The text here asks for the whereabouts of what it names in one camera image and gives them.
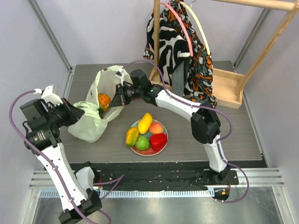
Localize wooden clothes rack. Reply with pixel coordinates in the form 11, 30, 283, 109
149, 0, 299, 109

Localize translucent plastic bag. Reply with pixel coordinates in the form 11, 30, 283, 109
68, 65, 123, 143

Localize pink hanger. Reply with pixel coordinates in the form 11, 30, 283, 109
161, 2, 194, 57

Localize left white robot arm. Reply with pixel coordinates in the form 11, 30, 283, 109
20, 98, 102, 224

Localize purple cable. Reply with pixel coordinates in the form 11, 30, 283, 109
121, 60, 249, 204
8, 90, 126, 224

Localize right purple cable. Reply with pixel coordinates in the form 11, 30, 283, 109
121, 60, 249, 204

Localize cream hanger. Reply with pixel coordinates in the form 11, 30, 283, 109
180, 1, 211, 55

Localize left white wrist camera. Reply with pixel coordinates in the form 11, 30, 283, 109
34, 84, 63, 106

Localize fake yellow fruit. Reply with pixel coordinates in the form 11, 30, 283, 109
137, 113, 153, 134

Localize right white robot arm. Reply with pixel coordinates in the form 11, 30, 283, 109
110, 68, 230, 184

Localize orange grey patterned garment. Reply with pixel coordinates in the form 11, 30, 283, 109
163, 0, 217, 107

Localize fake orange green mango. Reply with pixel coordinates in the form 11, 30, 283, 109
126, 127, 139, 147

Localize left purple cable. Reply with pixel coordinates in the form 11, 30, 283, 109
8, 90, 126, 224

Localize fake peach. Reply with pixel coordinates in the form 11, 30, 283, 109
149, 121, 164, 134

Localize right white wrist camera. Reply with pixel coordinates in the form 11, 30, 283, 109
115, 66, 133, 86

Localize fake red fruit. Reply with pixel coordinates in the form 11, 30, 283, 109
149, 133, 168, 151

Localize black white patterned garment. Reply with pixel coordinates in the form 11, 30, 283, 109
159, 11, 190, 96

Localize fake orange pineapple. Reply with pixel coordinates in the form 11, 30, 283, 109
98, 93, 111, 114

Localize fake green custard apple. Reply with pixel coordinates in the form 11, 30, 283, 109
135, 136, 150, 151

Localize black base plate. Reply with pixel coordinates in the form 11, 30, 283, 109
91, 161, 246, 191

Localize red and teal plate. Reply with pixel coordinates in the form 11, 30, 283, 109
129, 119, 168, 156

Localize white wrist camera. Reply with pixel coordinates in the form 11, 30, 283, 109
115, 66, 133, 86
34, 84, 63, 106

